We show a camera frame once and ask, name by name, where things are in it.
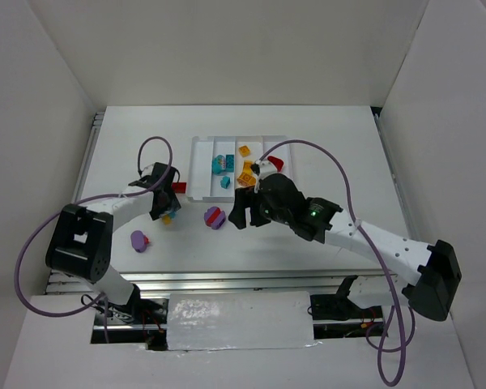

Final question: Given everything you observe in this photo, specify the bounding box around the white foam board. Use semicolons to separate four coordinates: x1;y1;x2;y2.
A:
167;291;314;351

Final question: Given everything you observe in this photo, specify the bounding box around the red rectangular lego brick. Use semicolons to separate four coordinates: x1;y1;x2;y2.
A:
172;182;187;194

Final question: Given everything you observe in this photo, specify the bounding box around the red rounded lego brick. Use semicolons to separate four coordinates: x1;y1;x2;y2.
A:
266;156;284;173

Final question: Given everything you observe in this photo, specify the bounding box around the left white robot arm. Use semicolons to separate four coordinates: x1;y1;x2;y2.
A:
45;162;181;310

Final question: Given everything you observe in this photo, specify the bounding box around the purple rounded lego brick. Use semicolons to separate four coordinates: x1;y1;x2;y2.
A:
130;230;147;253

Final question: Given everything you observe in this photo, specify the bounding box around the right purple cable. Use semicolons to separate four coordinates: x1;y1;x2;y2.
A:
258;139;416;387

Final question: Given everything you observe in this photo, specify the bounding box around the yellow butterfly lego brick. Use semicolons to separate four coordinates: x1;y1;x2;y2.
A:
237;172;256;187

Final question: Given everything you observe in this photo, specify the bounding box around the purple and red lego stack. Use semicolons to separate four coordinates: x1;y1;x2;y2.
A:
203;206;226;230

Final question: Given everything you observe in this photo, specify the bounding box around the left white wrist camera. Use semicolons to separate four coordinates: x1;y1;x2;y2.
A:
139;164;154;177

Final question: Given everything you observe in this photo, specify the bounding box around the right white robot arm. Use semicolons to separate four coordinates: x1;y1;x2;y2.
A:
228;173;462;322

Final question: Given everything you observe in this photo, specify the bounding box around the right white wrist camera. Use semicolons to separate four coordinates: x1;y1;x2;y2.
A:
250;160;278;193

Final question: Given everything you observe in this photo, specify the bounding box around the aluminium frame rail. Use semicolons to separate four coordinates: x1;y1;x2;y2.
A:
44;269;390;293

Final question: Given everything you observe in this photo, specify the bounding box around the white divided sorting tray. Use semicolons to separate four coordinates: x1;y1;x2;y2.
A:
186;135;287;203

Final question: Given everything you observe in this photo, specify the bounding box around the yellow square lego brick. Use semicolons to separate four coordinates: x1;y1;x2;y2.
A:
238;145;252;157

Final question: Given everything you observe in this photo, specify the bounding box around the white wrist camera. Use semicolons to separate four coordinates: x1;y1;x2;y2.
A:
250;160;278;193
139;164;154;177

